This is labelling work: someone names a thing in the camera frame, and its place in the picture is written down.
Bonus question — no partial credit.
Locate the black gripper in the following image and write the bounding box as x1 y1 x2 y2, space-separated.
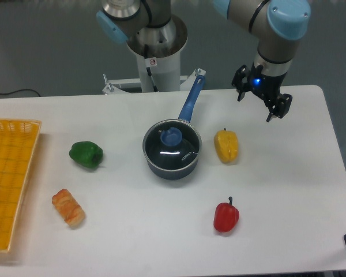
231 65 292 122

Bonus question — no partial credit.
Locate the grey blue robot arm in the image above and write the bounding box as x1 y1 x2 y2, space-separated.
96 1 311 118

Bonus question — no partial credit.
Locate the yellow woven basket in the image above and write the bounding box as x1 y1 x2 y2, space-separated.
0 118 42 252

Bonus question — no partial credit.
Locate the red bell pepper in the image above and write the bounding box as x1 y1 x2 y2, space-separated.
213 196 240 233

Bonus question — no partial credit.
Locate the black floor cable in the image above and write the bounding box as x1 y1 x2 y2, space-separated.
0 88 42 97

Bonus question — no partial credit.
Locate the dark blue saucepan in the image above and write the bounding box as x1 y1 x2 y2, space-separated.
142 75 205 180

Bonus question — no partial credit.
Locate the brown bread pastry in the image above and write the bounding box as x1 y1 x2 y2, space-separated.
52 189 85 227

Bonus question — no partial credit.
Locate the glass lid blue knob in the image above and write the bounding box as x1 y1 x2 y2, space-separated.
142 119 201 174

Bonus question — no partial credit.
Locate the green bell pepper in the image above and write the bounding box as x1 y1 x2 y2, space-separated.
69 141 103 169

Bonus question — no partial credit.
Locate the yellow bell pepper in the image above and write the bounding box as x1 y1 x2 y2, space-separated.
213 128 239 163

